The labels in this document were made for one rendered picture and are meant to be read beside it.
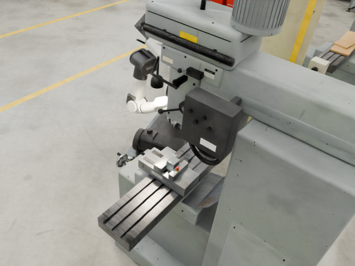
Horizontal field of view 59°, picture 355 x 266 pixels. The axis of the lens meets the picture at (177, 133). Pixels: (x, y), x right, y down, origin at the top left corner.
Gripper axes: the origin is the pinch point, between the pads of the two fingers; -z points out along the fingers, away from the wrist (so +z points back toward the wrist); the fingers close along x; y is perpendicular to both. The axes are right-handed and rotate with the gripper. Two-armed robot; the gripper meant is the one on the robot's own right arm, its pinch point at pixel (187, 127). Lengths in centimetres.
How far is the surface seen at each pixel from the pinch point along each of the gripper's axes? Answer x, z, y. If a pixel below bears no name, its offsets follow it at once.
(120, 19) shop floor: 120, 461, 128
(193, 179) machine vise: -1.6, -16.6, 25.8
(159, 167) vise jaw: -17.5, -3.7, 21.9
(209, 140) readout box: -19, -46, -35
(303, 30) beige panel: 156, 72, -8
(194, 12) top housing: -6, -2, -65
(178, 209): -10, -18, 47
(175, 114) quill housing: -9.8, -2.5, -13.8
